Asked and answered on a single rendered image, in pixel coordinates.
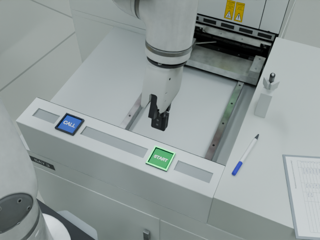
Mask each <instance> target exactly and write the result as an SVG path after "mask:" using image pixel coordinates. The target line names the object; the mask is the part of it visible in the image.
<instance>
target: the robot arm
mask: <svg viewBox="0 0 320 240"><path fill-rule="evenodd" d="M112 1H113V2H114V3H115V4H116V6H117V7H118V8H120V9H121V10H122V11H123V12H125V13H127V14H129V15H131V16H133V17H135V18H137V19H140V20H142V21H143V22H144V24H145V27H146V39H145V54H146V55H147V59H148V63H147V67H146V70H145V75H144V81H143V87H142V95H141V107H143V108H146V106H147V105H148V104H149V103H150V102H151V103H150V110H149V115H148V118H151V126H152V127H153V128H155V129H158V130H161V131H165V129H166V128H167V126H168V121H169V113H168V112H169V111H170V107H171V102H172V101H173V100H174V98H175V97H176V95H177V94H178V92H179V90H180V86H181V80H182V73H183V66H184V65H185V64H186V63H187V60H188V59H189V58H190V55H191V51H192V42H193V36H194V30H195V24H196V18H197V12H198V6H199V0H112ZM37 194H38V179H37V175H36V171H35V168H34V166H33V163H32V161H31V159H30V156H29V154H28V152H27V150H26V148H25V146H24V144H23V142H22V140H21V138H20V136H19V134H18V132H17V130H16V128H15V126H14V124H13V122H12V120H11V118H10V116H9V114H8V112H7V110H6V108H5V106H4V104H3V102H2V100H1V98H0V240H71V238H70V235H69V233H68V231H67V229H66V228H65V226H64V225H63V224H62V223H61V222H60V221H59V220H58V219H56V218H54V217H53V216H50V215H47V214H44V213H42V212H41V209H40V207H39V204H38V202H37V199H36V197H37Z"/></svg>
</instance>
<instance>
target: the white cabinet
mask: <svg viewBox="0 0 320 240"><path fill-rule="evenodd" d="M27 152H28V154H29V156H30V159H31V161H32V163H33V166H34V168H35V171H36V175H37V179H38V191H39V193H40V195H41V197H42V199H43V200H44V202H45V204H46V205H47V206H48V207H50V208H51V209H52V210H54V211H55V212H57V211H63V210H67V211H69V212H70V213H72V214H73V215H75V216H76V217H77V218H79V219H80V220H82V221H83V222H85V223H87V224H88V225H90V226H91V227H93V228H94V229H95V230H96V231H97V234H98V240H245V239H243V238H240V237H238V236H236V235H233V234H231V233H228V232H226V231H223V230H221V229H218V228H216V227H214V226H211V225H209V224H204V223H202V222H200V221H197V220H195V219H192V218H190V217H187V216H185V215H183V214H180V213H178V212H175V211H173V210H170V209H168V208H165V207H163V206H161V205H159V204H156V203H154V202H151V201H149V200H146V199H144V198H141V197H139V196H137V195H134V194H132V193H129V192H127V191H125V190H122V189H120V188H117V187H115V186H112V185H110V184H107V183H105V182H103V181H101V180H98V179H96V178H93V177H91V176H88V175H86V174H84V173H81V172H79V171H76V170H74V169H71V168H69V167H66V166H64V165H62V164H59V163H57V162H54V161H52V160H49V159H47V158H45V157H42V156H40V155H38V154H35V153H33V152H30V151H28V150H27Z"/></svg>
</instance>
